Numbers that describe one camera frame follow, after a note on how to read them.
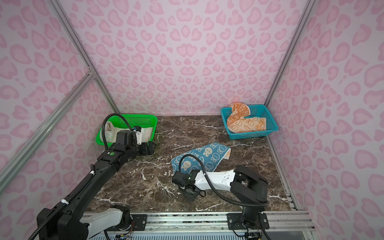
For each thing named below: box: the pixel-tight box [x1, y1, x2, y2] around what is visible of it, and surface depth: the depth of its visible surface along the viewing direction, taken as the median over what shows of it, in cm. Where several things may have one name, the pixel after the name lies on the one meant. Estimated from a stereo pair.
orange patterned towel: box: [227, 102, 267, 133], surface depth 115 cm
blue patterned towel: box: [171, 142, 232, 173], surface depth 97 cm
